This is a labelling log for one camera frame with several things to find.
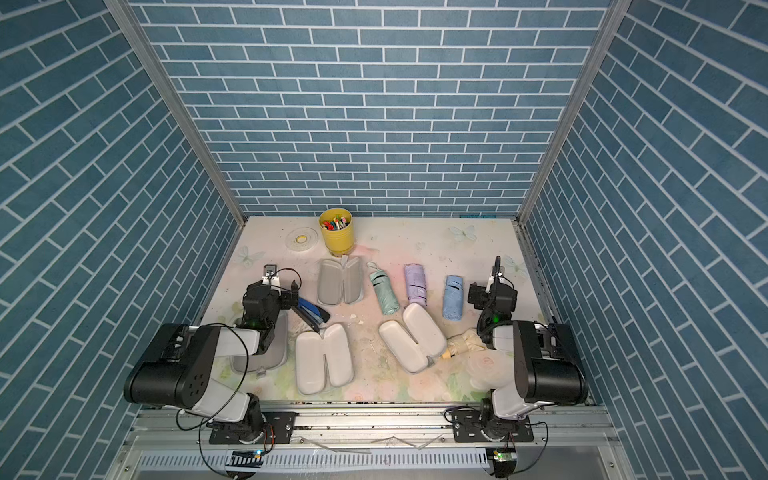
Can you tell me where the grey sleeve back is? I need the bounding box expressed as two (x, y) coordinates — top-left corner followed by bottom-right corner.
(317, 256), (364, 306)

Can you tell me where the white sleeve case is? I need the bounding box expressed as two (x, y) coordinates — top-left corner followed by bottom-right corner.
(378, 303), (447, 374)

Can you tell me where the mint green umbrella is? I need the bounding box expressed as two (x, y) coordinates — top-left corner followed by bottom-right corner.
(367, 261), (400, 315)

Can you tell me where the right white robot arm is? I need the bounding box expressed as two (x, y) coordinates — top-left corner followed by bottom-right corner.
(468, 279), (588, 428)

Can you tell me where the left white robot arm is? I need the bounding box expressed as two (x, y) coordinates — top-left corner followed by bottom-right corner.
(123, 280), (300, 442)

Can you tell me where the blue stapler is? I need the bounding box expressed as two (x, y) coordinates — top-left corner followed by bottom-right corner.
(292, 298), (330, 333)

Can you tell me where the white open sleeve centre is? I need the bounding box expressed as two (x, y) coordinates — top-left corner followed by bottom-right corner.
(295, 324), (354, 395)

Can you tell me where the clear tape roll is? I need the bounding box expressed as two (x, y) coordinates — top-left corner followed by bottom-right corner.
(285, 227), (319, 252)

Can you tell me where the yellow pen cup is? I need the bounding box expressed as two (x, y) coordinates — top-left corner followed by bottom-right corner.
(318, 208), (355, 257)

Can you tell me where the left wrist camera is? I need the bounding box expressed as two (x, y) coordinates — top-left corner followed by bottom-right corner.
(262, 264), (280, 288)

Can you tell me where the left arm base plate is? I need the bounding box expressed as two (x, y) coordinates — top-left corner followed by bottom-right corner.
(209, 411), (297, 446)

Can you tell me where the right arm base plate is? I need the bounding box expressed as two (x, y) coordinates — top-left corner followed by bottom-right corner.
(444, 408), (534, 444)

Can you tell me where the aluminium front rail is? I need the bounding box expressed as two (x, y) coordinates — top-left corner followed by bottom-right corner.
(128, 401), (619, 451)

